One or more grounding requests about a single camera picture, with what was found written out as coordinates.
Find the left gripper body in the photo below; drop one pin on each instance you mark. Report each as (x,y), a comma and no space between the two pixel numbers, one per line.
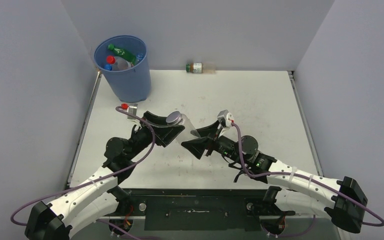
(142,138)

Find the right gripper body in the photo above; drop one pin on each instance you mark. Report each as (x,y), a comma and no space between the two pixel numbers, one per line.
(223,145)

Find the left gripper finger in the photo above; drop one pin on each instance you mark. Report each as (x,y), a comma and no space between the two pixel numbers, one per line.
(164,135)
(155,120)

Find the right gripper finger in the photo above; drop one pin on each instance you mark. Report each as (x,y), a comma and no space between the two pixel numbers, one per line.
(212,131)
(197,146)

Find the green cap brown bottle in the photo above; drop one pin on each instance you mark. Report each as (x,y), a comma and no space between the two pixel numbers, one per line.
(200,68)

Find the blue label crushed bottle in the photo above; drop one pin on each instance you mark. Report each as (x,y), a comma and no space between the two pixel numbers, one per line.
(139,57)

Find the red label water bottle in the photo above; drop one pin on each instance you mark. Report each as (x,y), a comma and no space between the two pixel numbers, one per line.
(118,63)

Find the Pepsi logo bottle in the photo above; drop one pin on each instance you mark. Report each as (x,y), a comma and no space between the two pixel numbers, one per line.
(108,67)

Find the green plastic bottle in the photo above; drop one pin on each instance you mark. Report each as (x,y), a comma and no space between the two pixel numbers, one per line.
(123,53)

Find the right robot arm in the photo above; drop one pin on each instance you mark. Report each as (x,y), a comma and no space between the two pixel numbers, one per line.
(340,200)

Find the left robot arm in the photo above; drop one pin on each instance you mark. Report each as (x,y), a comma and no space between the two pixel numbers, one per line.
(100,194)

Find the blue plastic bin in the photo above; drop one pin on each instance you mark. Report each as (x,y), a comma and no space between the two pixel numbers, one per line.
(133,84)

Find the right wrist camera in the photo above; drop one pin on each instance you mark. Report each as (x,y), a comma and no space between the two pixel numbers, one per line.
(225,118)

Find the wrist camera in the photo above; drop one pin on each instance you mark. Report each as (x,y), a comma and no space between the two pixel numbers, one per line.
(131,109)
(225,118)

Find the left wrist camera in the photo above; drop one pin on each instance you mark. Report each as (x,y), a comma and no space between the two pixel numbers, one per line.
(131,109)

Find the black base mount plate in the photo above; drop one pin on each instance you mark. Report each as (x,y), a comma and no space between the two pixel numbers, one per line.
(198,209)

